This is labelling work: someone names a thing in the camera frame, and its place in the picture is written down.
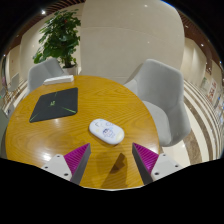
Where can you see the black mouse pad green lines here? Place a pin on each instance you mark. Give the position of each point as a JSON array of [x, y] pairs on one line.
[[55, 104]]

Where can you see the grey shell chair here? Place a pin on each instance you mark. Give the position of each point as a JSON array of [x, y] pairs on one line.
[[40, 72], [2, 133], [163, 96]]

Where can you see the white cartoon-print computer mouse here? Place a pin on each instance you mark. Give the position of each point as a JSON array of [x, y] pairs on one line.
[[106, 131]]

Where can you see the small grey chair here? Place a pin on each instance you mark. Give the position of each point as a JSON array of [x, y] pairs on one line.
[[14, 81]]

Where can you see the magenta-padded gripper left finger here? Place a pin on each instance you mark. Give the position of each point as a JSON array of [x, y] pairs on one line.
[[77, 157]]

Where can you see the green potted plant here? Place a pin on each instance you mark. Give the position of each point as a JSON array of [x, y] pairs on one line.
[[60, 35]]

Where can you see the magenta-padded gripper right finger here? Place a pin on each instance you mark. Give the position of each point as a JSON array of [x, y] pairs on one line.
[[146, 157]]

